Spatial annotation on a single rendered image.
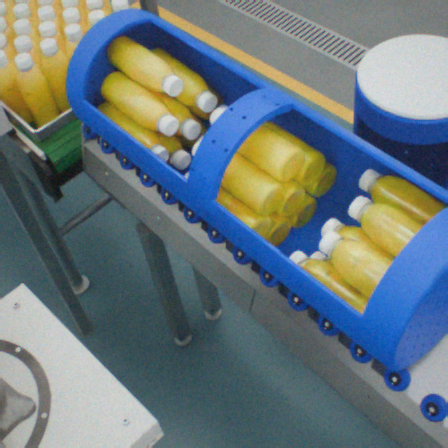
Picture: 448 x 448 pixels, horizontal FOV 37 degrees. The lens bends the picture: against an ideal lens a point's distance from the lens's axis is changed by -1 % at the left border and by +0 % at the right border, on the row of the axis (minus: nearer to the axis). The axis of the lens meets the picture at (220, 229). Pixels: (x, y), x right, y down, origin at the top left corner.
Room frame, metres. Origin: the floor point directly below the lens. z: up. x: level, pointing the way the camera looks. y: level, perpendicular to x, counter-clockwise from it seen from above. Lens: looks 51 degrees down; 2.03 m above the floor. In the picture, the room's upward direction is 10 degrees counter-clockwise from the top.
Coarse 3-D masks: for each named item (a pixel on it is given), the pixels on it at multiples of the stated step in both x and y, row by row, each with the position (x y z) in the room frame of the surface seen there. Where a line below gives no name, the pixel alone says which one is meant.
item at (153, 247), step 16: (144, 224) 1.18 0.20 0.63; (144, 240) 1.16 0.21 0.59; (160, 240) 1.16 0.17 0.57; (160, 256) 1.16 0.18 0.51; (160, 272) 1.15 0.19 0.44; (160, 288) 1.16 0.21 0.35; (176, 288) 1.17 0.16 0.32; (176, 304) 1.16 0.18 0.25; (176, 320) 1.15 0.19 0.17; (176, 336) 1.16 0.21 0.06
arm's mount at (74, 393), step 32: (0, 320) 0.67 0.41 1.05; (32, 320) 0.66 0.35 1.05; (0, 352) 0.60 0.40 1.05; (32, 352) 0.59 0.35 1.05; (64, 352) 0.58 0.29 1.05; (32, 384) 0.53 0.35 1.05; (64, 384) 0.52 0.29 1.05; (96, 384) 0.51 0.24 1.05; (32, 416) 0.48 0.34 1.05; (64, 416) 0.47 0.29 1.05; (96, 416) 0.46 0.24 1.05; (128, 416) 0.45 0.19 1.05
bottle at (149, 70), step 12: (120, 36) 1.24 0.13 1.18; (108, 48) 1.22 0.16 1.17; (120, 48) 1.20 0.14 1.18; (132, 48) 1.19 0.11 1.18; (144, 48) 1.19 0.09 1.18; (108, 60) 1.21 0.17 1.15; (120, 60) 1.18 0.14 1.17; (132, 60) 1.15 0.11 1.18; (144, 60) 1.14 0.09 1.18; (156, 60) 1.13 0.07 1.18; (132, 72) 1.14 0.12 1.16; (144, 72) 1.11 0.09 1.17; (156, 72) 1.10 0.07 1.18; (168, 72) 1.10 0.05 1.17; (144, 84) 1.11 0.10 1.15; (156, 84) 1.09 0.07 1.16
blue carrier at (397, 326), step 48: (96, 48) 1.16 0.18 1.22; (192, 48) 1.23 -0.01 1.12; (96, 96) 1.19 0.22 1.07; (240, 96) 1.11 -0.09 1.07; (288, 96) 0.93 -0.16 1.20; (240, 144) 0.83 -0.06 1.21; (336, 144) 0.89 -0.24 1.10; (192, 192) 0.82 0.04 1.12; (336, 192) 0.85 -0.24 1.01; (432, 192) 0.65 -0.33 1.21; (240, 240) 0.72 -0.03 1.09; (288, 240) 0.79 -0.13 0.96; (432, 240) 0.54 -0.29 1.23; (384, 288) 0.51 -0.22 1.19; (432, 288) 0.48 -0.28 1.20; (384, 336) 0.46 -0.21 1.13; (432, 336) 0.51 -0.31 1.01
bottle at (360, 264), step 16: (336, 240) 0.65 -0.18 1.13; (352, 240) 0.64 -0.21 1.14; (336, 256) 0.62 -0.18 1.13; (352, 256) 0.61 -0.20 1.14; (368, 256) 0.60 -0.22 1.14; (384, 256) 0.60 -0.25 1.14; (352, 272) 0.58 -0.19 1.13; (368, 272) 0.57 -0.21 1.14; (384, 272) 0.56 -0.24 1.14; (368, 288) 0.55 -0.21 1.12
